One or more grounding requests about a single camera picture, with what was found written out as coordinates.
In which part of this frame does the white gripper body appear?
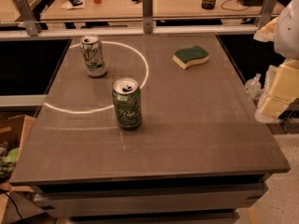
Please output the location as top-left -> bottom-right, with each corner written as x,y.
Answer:
274,0 -> 299,60

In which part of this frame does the metal bracket post middle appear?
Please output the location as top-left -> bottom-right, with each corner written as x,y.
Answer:
142,0 -> 153,33

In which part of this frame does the clear sanitizer bottle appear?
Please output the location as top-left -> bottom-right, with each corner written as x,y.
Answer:
245,74 -> 262,99

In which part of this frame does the green snack bag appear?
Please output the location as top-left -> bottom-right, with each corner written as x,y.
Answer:
0,142 -> 19,179

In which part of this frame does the metal bracket post right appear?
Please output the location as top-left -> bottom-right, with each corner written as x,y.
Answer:
254,0 -> 278,29

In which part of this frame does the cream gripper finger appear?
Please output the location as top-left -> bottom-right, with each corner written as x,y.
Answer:
253,18 -> 278,42
255,59 -> 299,123

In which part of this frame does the black mesh cup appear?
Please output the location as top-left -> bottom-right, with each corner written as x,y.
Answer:
202,0 -> 217,9

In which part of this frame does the green soda can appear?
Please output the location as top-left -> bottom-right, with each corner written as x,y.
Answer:
112,77 -> 142,130

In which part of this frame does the cardboard box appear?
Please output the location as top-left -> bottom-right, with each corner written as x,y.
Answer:
0,115 -> 36,192

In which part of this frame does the metal bracket post left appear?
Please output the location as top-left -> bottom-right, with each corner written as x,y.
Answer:
13,0 -> 41,36

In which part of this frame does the white 7up can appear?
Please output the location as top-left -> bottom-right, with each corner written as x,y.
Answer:
80,35 -> 107,77

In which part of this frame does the metal bracket post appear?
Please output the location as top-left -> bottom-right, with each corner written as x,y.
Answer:
142,0 -> 153,33
254,0 -> 278,29
13,0 -> 41,36

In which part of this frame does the green yellow sponge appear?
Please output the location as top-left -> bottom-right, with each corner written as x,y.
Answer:
173,46 -> 209,70

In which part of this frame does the black cable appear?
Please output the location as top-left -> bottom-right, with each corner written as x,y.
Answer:
0,189 -> 26,224

